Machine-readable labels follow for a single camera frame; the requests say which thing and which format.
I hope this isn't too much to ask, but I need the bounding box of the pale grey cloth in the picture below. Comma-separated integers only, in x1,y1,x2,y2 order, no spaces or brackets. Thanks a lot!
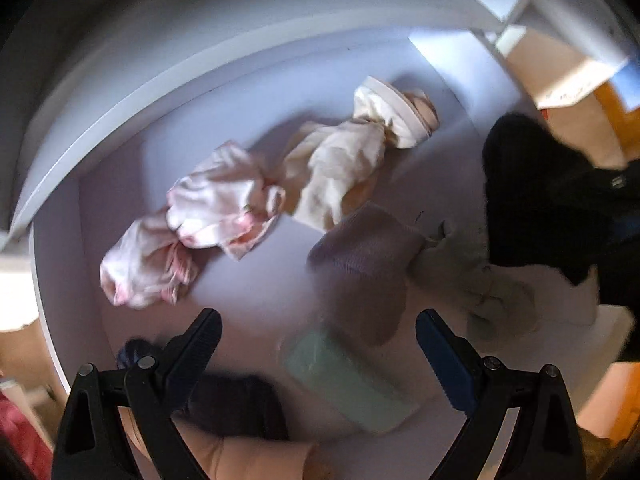
412,219,542,343

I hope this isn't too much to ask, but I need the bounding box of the cream cloth bundle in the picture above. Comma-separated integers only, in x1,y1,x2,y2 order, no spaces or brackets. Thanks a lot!
280,75,441,233

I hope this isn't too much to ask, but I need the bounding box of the purple grey knit sock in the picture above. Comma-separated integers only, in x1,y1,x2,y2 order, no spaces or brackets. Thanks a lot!
306,204,427,347

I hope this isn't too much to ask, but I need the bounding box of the black fuzzy sock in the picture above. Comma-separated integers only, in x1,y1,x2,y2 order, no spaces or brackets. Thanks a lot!
484,114,603,287

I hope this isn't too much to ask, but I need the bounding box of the red ruffled blanket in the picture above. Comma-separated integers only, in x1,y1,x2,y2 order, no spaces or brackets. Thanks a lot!
0,389,53,480

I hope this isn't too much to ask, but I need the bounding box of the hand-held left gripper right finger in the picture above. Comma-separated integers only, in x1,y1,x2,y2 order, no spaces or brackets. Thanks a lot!
416,309,587,480

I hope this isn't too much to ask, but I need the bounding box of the pink and white cloth bundle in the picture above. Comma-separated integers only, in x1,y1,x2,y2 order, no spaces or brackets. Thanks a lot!
100,140,287,311

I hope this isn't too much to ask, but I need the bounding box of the mint green cloth pack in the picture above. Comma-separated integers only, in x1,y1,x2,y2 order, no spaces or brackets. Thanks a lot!
284,329,422,435

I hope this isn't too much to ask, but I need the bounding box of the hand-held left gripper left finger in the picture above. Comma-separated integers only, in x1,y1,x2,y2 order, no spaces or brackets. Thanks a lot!
51,308,223,480

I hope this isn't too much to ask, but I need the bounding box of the navy blue sock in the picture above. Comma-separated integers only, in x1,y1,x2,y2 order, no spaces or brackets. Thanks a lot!
116,337,292,442

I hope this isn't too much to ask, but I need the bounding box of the peach cloth bundle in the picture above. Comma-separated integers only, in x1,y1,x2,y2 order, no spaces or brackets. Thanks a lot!
125,410,332,480

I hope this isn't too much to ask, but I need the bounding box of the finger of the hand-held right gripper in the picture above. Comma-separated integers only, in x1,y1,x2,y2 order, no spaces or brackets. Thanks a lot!
592,162,640,306

